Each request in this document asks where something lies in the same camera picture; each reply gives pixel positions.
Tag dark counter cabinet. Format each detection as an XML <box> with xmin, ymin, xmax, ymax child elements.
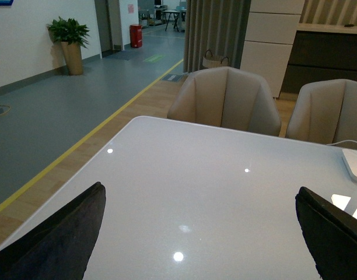
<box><xmin>281</xmin><ymin>30</ymin><xmax>357</xmax><ymax>94</ymax></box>

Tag woven basket with handles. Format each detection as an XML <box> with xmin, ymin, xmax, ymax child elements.
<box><xmin>202</xmin><ymin>50</ymin><xmax>229</xmax><ymax>68</ymax></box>

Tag beige right chair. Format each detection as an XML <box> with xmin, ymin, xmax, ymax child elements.
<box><xmin>285</xmin><ymin>79</ymin><xmax>357</xmax><ymax>150</ymax></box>

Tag beige chair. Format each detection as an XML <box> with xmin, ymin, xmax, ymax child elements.
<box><xmin>167</xmin><ymin>66</ymin><xmax>282</xmax><ymax>137</ymax></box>
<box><xmin>285</xmin><ymin>79</ymin><xmax>357</xmax><ymax>150</ymax></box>

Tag white desk lamp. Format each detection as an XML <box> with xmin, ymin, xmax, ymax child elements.
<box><xmin>342</xmin><ymin>149</ymin><xmax>357</xmax><ymax>181</ymax></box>

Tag distant table with legs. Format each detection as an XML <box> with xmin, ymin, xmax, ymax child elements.
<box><xmin>162</xmin><ymin>7</ymin><xmax>187</xmax><ymax>32</ymax></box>

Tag white drawer cabinet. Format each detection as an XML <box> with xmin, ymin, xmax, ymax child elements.
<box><xmin>240</xmin><ymin>0</ymin><xmax>305</xmax><ymax>98</ymax></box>

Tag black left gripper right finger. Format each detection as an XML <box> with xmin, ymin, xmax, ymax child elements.
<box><xmin>295</xmin><ymin>187</ymin><xmax>357</xmax><ymax>279</ymax></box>

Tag beige left chair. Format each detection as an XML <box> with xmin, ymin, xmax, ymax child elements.
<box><xmin>167</xmin><ymin>66</ymin><xmax>282</xmax><ymax>137</ymax></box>

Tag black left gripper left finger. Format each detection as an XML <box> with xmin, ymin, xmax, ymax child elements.
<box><xmin>0</xmin><ymin>182</ymin><xmax>106</xmax><ymax>279</ymax></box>

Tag green potted plant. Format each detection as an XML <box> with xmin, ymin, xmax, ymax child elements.
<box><xmin>47</xmin><ymin>17</ymin><xmax>90</xmax><ymax>76</ymax></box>

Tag white lamp cable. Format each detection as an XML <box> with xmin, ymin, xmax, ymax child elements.
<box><xmin>325</xmin><ymin>139</ymin><xmax>357</xmax><ymax>147</ymax></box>

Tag red fire extinguisher box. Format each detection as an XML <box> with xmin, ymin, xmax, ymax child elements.
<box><xmin>129</xmin><ymin>24</ymin><xmax>142</xmax><ymax>48</ymax></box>

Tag gray curtain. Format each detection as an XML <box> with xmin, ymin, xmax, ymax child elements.
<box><xmin>183</xmin><ymin>0</ymin><xmax>251</xmax><ymax>73</ymax></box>

